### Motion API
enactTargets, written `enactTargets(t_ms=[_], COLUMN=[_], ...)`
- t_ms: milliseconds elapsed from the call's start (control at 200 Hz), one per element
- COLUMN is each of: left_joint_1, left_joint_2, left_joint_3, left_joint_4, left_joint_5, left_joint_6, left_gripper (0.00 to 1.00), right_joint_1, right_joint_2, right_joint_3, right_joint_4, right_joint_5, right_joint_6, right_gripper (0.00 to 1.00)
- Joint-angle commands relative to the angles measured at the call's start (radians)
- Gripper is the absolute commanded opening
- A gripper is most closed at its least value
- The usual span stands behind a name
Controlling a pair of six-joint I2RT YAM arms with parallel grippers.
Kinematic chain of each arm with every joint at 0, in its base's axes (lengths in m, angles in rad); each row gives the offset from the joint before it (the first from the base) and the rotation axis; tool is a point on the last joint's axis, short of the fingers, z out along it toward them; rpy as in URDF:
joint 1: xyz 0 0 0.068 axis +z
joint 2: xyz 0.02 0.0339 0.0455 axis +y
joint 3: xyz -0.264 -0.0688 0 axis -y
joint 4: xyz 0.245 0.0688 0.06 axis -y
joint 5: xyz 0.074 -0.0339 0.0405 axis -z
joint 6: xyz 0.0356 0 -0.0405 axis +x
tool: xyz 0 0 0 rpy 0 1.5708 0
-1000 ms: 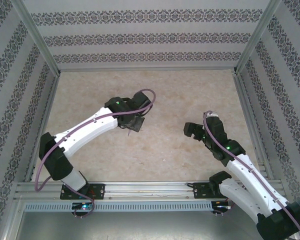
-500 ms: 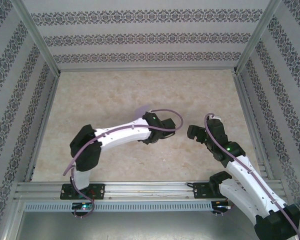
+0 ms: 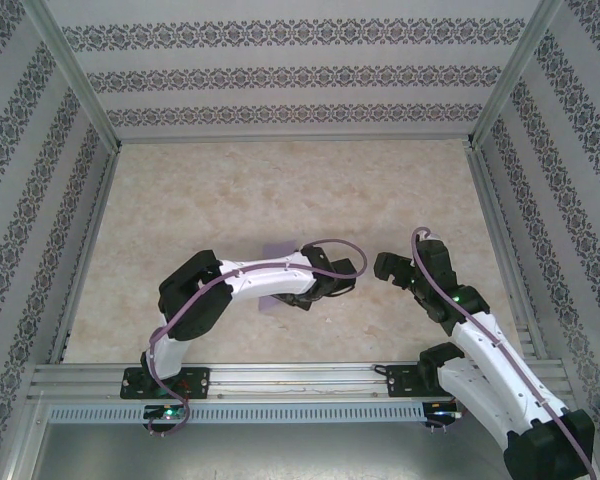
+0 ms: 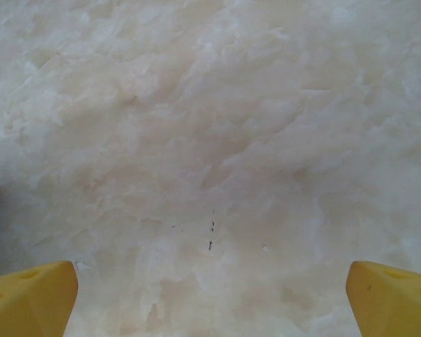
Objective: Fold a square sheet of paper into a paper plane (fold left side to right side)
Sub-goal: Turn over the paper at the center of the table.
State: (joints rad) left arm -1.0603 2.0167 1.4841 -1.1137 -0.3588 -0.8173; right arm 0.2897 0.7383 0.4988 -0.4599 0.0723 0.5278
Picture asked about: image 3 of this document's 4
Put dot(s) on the left aluminium side rail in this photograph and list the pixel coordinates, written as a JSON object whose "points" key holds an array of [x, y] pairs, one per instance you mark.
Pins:
{"points": [[92, 225]]}

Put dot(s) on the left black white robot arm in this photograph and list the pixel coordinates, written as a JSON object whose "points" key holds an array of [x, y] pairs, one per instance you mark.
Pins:
{"points": [[260, 277]]}

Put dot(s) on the aluminium frame post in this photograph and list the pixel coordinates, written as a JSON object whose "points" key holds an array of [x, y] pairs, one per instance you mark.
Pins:
{"points": [[80, 85], [510, 80]]}

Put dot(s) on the left aluminium frame post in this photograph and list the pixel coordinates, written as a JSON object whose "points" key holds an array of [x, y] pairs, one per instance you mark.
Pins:
{"points": [[80, 85]]}

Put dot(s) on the aluminium rear frame rail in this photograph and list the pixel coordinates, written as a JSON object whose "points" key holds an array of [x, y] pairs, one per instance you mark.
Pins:
{"points": [[300, 137]]}

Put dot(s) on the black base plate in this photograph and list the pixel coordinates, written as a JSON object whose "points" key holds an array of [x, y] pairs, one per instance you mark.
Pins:
{"points": [[397, 385], [200, 382]]}

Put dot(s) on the grey metal sheet panel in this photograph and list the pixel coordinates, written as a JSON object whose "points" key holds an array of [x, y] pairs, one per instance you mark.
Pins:
{"points": [[300, 455]]}

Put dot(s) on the right aluminium side rail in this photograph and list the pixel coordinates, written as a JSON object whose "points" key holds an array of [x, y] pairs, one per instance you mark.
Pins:
{"points": [[500, 225]]}

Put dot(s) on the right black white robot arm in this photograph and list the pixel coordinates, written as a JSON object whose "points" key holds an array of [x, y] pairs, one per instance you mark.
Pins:
{"points": [[480, 395]]}

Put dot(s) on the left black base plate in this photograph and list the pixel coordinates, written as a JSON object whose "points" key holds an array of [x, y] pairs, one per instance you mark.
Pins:
{"points": [[200, 382]]}

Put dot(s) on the left controller board green light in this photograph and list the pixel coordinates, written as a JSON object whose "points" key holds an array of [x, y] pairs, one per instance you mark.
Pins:
{"points": [[167, 413]]}

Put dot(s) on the right aluminium frame post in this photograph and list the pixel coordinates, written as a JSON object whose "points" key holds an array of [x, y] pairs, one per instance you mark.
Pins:
{"points": [[510, 80]]}

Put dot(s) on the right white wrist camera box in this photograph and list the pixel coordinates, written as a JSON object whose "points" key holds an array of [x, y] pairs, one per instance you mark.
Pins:
{"points": [[432, 234]]}

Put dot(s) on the purple cloth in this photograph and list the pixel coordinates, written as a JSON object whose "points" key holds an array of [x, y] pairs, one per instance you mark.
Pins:
{"points": [[279, 250]]}

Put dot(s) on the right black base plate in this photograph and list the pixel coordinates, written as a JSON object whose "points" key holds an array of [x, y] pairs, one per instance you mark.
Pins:
{"points": [[397, 385]]}

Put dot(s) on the long aluminium mounting rail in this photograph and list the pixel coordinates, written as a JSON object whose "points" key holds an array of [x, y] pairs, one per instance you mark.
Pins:
{"points": [[300, 380]]}

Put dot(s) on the right controller board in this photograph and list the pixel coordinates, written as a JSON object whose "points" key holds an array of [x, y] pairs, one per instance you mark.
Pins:
{"points": [[445, 416]]}

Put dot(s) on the aluminium side rail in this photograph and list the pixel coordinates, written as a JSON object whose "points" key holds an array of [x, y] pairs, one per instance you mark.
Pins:
{"points": [[92, 225], [500, 225]]}

